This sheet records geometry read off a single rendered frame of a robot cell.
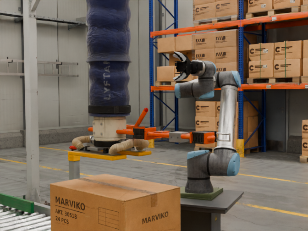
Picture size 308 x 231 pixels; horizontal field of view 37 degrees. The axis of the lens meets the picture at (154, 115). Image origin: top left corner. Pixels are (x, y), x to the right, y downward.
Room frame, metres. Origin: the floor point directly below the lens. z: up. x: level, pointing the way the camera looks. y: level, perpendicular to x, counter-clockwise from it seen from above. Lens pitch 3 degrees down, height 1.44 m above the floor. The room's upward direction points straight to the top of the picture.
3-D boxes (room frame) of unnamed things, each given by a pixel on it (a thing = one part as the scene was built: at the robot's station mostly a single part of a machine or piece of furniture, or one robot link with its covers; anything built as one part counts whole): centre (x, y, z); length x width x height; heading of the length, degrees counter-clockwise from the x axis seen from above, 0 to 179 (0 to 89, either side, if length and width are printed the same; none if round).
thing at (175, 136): (2.11, -0.12, 1.23); 0.07 x 0.07 x 0.04; 49
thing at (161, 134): (2.38, 0.01, 1.24); 0.93 x 0.30 x 0.04; 49
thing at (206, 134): (2.02, -0.21, 1.24); 0.08 x 0.07 x 0.05; 49
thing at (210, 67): (2.65, -0.30, 1.57); 0.12 x 0.09 x 0.10; 140
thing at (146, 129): (2.25, 0.05, 1.24); 0.10 x 0.08 x 0.06; 139
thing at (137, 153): (2.49, 0.17, 1.13); 0.34 x 0.10 x 0.05; 49
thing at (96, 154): (2.34, 0.30, 1.13); 0.34 x 0.10 x 0.05; 49
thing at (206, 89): (2.65, -0.30, 1.46); 0.12 x 0.09 x 0.12; 66
